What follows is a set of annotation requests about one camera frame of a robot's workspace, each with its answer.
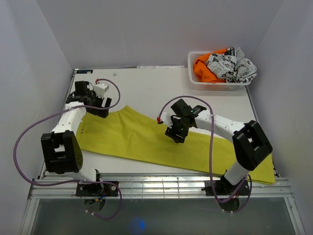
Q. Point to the white plastic basket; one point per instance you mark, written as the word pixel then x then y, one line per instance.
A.
pixel 197 85

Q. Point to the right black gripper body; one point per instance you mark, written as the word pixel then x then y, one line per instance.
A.
pixel 179 128

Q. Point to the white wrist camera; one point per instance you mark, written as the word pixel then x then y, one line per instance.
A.
pixel 165 118
pixel 100 89

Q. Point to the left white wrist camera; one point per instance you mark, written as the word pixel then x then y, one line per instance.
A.
pixel 100 89

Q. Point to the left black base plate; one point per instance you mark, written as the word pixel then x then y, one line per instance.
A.
pixel 97 190

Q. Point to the yellow-green trousers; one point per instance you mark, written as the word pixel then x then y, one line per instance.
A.
pixel 131 135

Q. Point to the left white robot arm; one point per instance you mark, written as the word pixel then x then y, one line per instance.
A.
pixel 61 150

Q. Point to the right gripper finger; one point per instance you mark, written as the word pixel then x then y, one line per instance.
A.
pixel 169 133
pixel 179 139

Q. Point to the newspaper print garment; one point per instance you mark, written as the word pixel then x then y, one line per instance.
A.
pixel 231 66

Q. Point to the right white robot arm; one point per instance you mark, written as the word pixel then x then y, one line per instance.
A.
pixel 250 143

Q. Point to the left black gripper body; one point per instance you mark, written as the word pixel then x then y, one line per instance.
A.
pixel 96 101

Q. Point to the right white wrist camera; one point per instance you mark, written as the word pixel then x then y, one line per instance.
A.
pixel 165 118

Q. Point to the blue label sticker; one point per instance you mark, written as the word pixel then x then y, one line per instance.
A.
pixel 84 71

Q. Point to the orange garment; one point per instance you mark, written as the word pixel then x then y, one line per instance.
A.
pixel 201 70

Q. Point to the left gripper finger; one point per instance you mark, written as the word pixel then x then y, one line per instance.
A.
pixel 107 102
pixel 99 113

